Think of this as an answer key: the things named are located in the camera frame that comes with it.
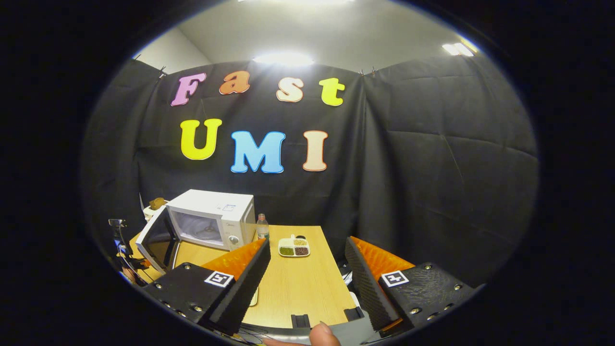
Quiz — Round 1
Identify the white toaster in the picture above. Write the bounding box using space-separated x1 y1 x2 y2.
143 201 169 222

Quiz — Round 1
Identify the large ceiling light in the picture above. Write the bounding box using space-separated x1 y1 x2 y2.
240 0 354 4

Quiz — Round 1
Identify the black backdrop cloth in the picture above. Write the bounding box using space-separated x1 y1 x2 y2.
82 55 539 289

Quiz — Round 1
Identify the small ceiling light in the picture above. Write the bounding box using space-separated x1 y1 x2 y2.
442 42 475 57

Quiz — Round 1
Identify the white microwave oven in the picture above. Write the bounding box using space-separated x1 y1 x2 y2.
135 189 257 274

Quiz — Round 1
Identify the long ceiling light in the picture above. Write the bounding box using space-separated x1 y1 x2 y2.
253 52 314 66

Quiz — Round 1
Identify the divided tray of grains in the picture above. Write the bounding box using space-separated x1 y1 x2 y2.
278 235 311 258

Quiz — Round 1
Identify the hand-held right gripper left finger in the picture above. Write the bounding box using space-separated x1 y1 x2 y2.
142 238 271 336

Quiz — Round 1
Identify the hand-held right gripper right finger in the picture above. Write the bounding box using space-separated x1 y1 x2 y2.
345 236 481 337

